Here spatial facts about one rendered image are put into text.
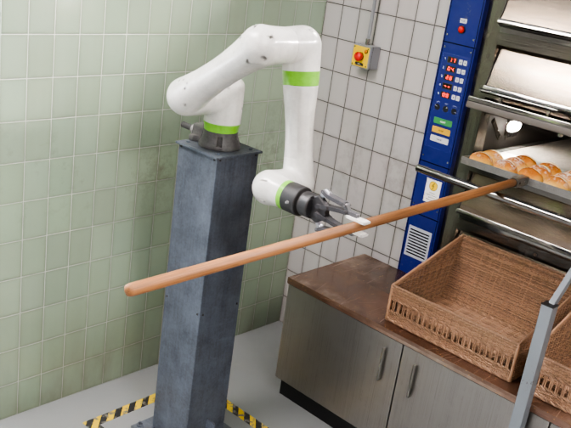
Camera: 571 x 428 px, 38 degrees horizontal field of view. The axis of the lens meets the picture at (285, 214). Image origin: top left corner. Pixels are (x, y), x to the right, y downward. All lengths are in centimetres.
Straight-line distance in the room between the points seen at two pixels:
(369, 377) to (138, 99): 141
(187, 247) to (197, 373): 49
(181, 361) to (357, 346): 69
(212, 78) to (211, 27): 86
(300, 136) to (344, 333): 104
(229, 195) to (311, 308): 75
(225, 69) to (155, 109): 84
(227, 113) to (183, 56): 59
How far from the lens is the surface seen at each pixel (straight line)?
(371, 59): 365
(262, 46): 240
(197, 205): 288
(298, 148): 256
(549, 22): 327
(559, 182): 312
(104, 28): 310
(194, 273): 188
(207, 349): 311
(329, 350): 339
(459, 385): 305
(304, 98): 254
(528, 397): 286
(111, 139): 322
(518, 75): 334
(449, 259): 347
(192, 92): 265
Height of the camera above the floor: 197
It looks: 20 degrees down
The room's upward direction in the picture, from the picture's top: 8 degrees clockwise
